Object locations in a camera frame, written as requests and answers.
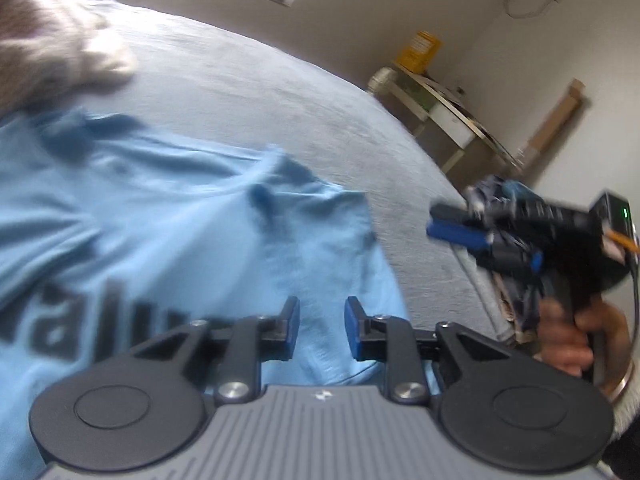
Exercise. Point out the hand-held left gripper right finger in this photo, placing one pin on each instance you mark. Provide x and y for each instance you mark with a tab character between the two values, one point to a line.
354	330

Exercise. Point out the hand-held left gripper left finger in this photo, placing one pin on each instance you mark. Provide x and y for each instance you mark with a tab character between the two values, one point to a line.
290	330

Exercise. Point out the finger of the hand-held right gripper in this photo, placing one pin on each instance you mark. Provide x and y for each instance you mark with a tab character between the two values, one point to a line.
450	232
520	260

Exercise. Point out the light blue t-shirt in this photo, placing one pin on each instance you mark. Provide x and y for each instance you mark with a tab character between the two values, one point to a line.
175	210

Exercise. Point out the person's right hand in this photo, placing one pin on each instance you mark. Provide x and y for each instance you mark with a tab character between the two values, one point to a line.
565	340

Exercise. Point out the folded plaid shirt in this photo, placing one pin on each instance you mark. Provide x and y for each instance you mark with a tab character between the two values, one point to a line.
477	194

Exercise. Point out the folded blue jeans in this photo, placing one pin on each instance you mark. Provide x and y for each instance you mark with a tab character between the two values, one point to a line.
517	190

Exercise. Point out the cream desk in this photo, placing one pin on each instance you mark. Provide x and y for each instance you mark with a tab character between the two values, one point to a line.
450	120

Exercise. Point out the gold bangle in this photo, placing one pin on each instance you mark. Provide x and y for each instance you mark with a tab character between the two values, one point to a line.
620	382

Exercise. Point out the cream carved bedpost knob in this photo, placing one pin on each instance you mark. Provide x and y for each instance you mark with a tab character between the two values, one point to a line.
381	80

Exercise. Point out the yellow box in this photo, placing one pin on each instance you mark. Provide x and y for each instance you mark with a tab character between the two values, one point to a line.
419	52

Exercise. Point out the grey bed cover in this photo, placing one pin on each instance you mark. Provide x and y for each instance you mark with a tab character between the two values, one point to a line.
250	85

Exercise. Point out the white cloth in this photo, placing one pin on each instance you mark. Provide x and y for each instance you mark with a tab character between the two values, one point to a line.
112	62

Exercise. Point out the beige checked knit cloth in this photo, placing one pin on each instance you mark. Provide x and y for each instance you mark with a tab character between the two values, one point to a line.
35	35

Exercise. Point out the cardboard box against wall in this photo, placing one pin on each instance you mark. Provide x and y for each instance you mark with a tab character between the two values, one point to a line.
555	120

